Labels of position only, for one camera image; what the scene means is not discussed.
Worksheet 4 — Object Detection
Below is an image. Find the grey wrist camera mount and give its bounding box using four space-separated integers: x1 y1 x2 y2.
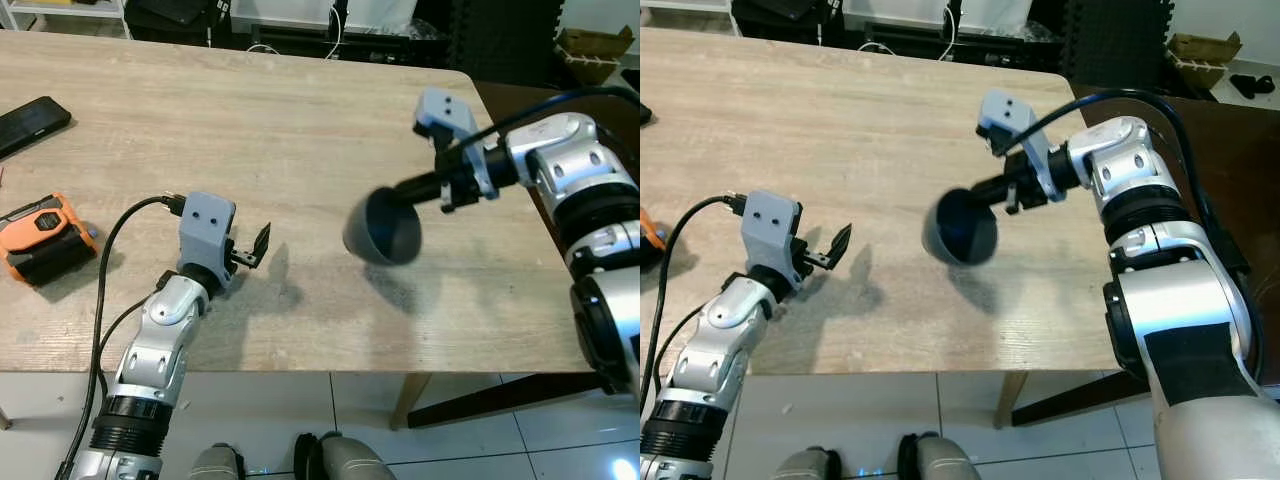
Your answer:
977 88 1061 201
413 88 498 201
740 190 803 276
178 192 238 273

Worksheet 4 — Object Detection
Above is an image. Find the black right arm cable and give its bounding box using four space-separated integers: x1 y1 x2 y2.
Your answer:
1020 88 1266 381
460 85 641 161

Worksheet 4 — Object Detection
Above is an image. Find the open cardboard box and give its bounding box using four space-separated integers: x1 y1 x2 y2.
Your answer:
1165 32 1244 91
556 26 635 86

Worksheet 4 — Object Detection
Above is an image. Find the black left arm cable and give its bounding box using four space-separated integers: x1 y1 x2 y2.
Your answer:
640 193 748 426
58 193 189 480

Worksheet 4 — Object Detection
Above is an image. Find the black bag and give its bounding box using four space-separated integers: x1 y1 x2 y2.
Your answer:
130 0 231 41
732 0 846 23

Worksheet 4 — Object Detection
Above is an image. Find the white metal shelf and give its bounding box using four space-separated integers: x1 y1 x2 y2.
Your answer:
640 0 736 16
0 0 131 39

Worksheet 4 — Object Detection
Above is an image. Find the dark brown wooden table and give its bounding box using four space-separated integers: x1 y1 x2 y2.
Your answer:
1010 85 1280 429
408 78 641 429

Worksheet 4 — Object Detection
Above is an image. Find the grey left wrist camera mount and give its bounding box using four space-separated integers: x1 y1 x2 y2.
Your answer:
178 192 238 273
740 190 803 276

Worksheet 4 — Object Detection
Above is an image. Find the black foam mat stack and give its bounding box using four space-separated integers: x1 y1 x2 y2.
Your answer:
1060 0 1176 89
447 0 561 86

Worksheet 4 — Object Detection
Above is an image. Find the white storage box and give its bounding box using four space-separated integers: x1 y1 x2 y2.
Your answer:
843 0 1031 31
230 0 431 36

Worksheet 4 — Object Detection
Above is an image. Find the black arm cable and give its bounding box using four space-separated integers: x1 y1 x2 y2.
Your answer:
58 193 189 480
460 85 641 161
1020 88 1266 381
640 193 748 426

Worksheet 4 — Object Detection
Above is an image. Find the grey robot right leg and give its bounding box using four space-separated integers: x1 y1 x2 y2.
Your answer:
897 432 986 480
295 432 396 480

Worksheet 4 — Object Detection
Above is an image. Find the grey robot leg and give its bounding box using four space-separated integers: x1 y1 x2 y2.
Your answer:
897 432 986 480
775 448 836 480
188 445 246 480
295 432 396 480

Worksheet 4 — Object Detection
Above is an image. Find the dark blue bowl with handle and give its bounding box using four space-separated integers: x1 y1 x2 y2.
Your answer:
922 187 1000 267
342 185 424 267

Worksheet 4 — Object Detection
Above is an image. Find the black smartphone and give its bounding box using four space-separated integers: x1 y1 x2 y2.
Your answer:
0 96 73 159

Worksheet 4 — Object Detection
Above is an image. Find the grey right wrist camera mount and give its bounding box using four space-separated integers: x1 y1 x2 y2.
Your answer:
977 88 1061 201
413 88 498 201

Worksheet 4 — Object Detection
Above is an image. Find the grey robot left leg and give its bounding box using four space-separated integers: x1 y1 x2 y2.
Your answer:
188 445 246 480
775 448 836 480

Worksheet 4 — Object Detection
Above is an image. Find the light wooden table leg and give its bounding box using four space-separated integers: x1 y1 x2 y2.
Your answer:
993 372 1029 431
390 373 433 431

